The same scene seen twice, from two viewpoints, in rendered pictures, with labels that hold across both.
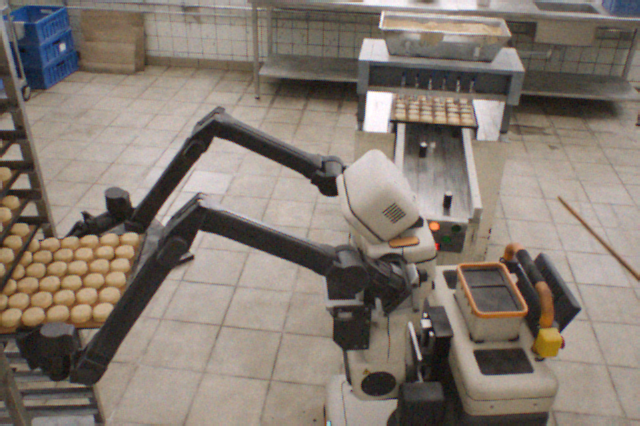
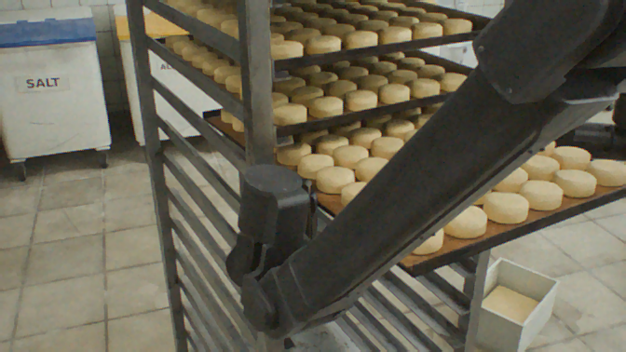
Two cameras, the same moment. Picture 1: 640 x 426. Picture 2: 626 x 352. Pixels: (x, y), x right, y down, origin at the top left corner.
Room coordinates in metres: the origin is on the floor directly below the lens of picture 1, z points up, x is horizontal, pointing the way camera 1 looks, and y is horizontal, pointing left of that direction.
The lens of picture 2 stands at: (0.78, 0.11, 1.34)
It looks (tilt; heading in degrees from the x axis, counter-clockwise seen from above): 27 degrees down; 65
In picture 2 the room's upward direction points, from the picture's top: straight up
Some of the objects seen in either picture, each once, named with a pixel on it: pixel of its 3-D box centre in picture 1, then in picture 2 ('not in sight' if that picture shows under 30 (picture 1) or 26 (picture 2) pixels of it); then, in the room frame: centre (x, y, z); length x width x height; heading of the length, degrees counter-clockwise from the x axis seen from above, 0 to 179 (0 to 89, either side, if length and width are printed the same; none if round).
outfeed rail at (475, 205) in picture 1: (460, 109); not in sight; (2.80, -0.67, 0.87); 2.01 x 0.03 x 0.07; 173
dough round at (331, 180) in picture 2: (33, 316); (335, 180); (1.08, 0.70, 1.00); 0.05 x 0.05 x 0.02
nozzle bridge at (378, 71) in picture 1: (435, 88); not in sight; (2.71, -0.51, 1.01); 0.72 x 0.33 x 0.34; 83
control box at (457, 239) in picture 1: (432, 233); not in sight; (1.84, -0.41, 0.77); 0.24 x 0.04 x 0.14; 83
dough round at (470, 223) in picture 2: (109, 295); (463, 221); (1.16, 0.53, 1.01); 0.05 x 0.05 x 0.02
